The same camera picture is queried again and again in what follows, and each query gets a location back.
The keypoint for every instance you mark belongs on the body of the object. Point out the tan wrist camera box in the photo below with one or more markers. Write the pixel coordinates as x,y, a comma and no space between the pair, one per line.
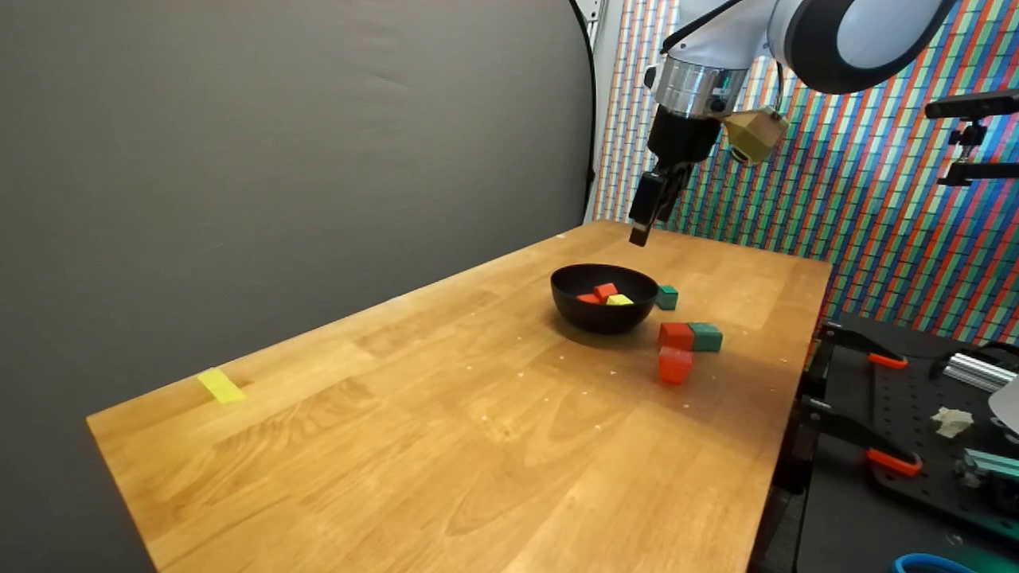
754,134

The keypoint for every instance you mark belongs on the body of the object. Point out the green wooden block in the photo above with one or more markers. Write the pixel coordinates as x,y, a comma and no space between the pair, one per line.
707,339
668,298

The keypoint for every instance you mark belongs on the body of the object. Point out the grey disc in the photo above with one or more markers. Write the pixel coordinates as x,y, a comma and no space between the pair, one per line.
1008,410

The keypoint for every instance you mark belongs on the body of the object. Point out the black bowl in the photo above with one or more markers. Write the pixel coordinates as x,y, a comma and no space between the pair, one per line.
602,320

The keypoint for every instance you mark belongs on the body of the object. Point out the multicolour patterned backdrop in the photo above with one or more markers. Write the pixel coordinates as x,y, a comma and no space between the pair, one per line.
902,235

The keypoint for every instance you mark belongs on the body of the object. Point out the white crumpled object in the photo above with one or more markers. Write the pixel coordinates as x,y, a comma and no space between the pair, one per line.
952,422

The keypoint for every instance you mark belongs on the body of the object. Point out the black pegboard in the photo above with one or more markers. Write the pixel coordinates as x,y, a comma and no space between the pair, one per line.
944,467

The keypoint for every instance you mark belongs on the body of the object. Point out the yellow tape strip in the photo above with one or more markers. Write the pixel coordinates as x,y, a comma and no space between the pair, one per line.
222,387

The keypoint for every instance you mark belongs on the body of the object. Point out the teal tool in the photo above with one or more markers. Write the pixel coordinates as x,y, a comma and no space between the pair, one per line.
990,467

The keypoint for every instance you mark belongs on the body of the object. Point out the white box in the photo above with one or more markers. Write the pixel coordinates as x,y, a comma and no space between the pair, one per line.
975,371

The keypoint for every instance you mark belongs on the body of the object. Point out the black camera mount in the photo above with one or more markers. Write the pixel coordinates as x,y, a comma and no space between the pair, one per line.
972,107

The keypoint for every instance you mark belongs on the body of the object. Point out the grey fabric backdrop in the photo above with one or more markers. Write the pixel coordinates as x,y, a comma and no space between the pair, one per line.
211,162

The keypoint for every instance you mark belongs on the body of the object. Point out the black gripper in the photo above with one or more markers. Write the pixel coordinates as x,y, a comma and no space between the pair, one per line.
684,134

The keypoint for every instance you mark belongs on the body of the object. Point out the blue scissors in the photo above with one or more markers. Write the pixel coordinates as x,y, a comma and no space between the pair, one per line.
933,566

